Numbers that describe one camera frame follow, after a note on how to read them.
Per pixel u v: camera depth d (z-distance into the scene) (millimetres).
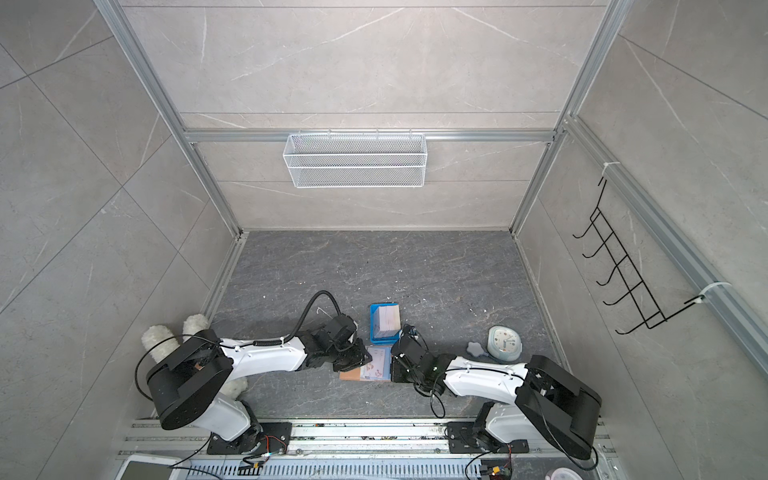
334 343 687
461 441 757
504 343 878
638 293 643
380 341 897
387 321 900
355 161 1009
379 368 839
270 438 730
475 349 881
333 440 748
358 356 763
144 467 658
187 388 438
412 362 650
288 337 605
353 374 814
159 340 781
